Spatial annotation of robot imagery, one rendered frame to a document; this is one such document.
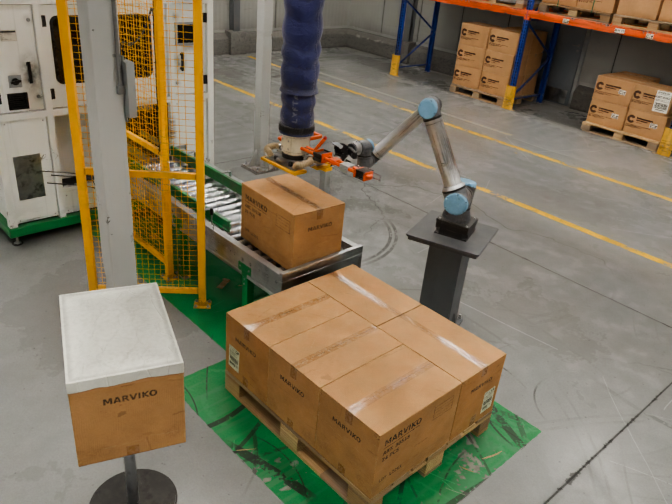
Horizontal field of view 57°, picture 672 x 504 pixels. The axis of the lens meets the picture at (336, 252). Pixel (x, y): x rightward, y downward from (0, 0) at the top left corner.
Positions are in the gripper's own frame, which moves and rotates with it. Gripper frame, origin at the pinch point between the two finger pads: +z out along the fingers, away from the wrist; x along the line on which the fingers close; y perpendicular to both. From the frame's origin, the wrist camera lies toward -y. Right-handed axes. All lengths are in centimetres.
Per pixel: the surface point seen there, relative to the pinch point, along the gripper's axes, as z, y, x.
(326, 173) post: -41, 45, -35
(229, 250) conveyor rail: 41, 48, -74
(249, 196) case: 26, 46, -38
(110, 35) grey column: 105, 63, 64
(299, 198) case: 10.8, 14.8, -31.3
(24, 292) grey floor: 141, 157, -125
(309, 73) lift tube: 7.9, 15.7, 46.7
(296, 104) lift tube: 13.2, 19.7, 28.2
